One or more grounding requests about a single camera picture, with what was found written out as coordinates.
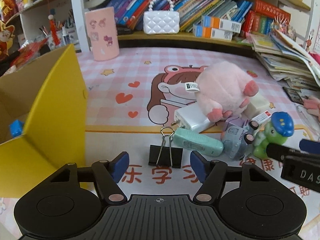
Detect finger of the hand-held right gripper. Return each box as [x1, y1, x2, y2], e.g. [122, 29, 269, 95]
[299, 138, 320, 154]
[266, 143, 302, 161]

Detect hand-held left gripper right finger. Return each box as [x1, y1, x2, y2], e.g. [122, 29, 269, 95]
[190, 151, 275, 203]

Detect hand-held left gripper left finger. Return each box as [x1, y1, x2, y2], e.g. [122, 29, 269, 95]
[47, 151, 130, 203]

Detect green turtle toy blue cap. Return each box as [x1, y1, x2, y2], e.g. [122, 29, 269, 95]
[252, 112, 295, 158]

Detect black binder clip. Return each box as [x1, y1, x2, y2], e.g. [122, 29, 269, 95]
[149, 127, 184, 169]

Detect yellow cardboard box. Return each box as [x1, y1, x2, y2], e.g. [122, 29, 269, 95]
[0, 44, 89, 198]

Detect mint green handheld device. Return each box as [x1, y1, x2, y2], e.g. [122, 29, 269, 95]
[172, 127, 224, 157]

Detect white red paper tag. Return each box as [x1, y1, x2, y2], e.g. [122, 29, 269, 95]
[251, 111, 272, 124]

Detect pink fluffy item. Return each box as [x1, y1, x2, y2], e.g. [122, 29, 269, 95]
[302, 95, 320, 117]

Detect white power adapter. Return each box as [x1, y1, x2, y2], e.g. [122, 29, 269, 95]
[171, 104, 218, 133]

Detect white eraser block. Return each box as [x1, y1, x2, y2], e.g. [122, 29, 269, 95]
[246, 92, 271, 118]

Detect pink plush pig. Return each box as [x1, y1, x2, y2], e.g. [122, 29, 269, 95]
[184, 61, 259, 122]

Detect pink checked printed table mat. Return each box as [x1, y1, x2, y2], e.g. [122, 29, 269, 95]
[0, 46, 320, 240]

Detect stack of books and papers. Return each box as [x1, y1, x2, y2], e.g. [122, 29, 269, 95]
[246, 29, 320, 90]

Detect blue plastic toy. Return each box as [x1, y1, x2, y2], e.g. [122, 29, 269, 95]
[9, 120, 25, 138]

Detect wooden bookshelf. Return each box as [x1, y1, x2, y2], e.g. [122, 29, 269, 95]
[117, 0, 312, 49]

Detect pink sticker cylinder container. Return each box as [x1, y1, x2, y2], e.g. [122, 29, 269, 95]
[84, 7, 120, 62]

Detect white pen holder cups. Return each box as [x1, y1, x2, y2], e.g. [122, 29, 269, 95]
[39, 17, 76, 50]

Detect red paper fan pile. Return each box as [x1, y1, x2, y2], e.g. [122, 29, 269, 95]
[10, 38, 49, 68]

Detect red tassel doll ornament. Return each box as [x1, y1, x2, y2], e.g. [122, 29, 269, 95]
[47, 9, 61, 47]

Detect row of colourful books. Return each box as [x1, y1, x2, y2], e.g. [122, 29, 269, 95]
[106, 0, 292, 34]

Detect white shelf organiser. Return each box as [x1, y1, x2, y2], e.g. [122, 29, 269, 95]
[19, 0, 91, 53]

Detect red gold paper figure decoration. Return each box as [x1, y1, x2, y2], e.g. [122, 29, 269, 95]
[0, 0, 19, 56]

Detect white quilted pearl-handle purse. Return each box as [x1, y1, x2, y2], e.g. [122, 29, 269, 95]
[143, 0, 180, 35]

